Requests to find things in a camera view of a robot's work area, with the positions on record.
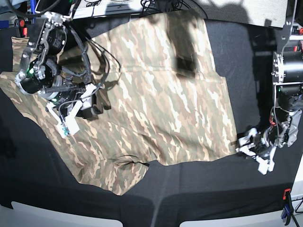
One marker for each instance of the orange clamp top left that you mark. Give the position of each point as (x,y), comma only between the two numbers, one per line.
(23,28)

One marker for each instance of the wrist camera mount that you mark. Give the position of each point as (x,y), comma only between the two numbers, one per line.
(65,127)
(263,168)

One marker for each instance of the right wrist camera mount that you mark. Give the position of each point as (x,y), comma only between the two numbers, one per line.
(65,127)

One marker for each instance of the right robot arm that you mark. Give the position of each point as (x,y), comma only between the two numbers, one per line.
(69,93)

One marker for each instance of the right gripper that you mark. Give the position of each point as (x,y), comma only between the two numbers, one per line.
(87,104)

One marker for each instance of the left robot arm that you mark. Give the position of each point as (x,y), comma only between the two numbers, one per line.
(287,81)

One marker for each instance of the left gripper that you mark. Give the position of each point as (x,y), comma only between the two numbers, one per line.
(257,144)

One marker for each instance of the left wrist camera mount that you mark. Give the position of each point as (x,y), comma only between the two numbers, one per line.
(263,168)

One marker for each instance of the orange clamp bottom right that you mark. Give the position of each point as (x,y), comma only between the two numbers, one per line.
(287,207)

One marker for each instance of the camouflage t-shirt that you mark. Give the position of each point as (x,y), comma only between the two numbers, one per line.
(163,101)

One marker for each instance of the orange clamp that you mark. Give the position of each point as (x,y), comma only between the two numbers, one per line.
(287,207)
(23,28)

